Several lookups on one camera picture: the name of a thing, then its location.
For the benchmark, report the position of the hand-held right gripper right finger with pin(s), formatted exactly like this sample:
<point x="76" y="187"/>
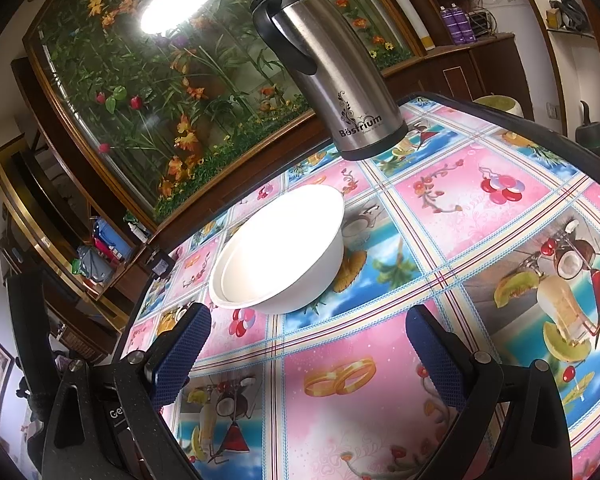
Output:
<point x="437" y="355"/>

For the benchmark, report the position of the colourful printed tablecloth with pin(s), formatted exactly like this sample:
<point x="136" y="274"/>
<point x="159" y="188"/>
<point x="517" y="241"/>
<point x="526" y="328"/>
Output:
<point x="390" y="270"/>

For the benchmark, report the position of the dark gourd-shaped kettle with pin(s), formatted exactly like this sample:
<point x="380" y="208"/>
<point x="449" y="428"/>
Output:
<point x="592" y="134"/>

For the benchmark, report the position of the purple spray can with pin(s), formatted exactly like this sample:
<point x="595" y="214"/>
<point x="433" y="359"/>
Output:
<point x="466" y="24"/>
<point x="450" y="24"/>

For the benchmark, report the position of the stainless steel thermos jug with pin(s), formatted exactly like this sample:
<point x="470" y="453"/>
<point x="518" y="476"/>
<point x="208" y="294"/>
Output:
<point x="340" y="75"/>

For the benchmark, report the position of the small dark jar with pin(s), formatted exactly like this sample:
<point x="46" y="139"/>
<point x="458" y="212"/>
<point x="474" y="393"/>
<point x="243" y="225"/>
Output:
<point x="161" y="262"/>

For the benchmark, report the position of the white bowl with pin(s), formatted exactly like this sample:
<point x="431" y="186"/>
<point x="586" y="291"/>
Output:
<point x="300" y="290"/>

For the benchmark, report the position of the cream plastic bucket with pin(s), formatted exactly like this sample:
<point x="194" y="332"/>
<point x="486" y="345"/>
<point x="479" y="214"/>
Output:
<point x="500" y="106"/>

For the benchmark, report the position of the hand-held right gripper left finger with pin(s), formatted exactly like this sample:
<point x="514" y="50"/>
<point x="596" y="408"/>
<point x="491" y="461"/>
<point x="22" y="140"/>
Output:
<point x="182" y="350"/>

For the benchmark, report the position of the light blue bag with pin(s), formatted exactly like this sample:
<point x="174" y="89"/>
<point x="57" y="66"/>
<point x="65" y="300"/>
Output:
<point x="92" y="266"/>

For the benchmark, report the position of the white bottle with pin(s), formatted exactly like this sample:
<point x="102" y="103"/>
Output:
<point x="138" y="230"/>

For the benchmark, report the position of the wooden flower display cabinet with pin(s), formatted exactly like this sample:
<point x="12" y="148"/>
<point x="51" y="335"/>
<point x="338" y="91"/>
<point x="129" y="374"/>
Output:
<point x="145" y="110"/>

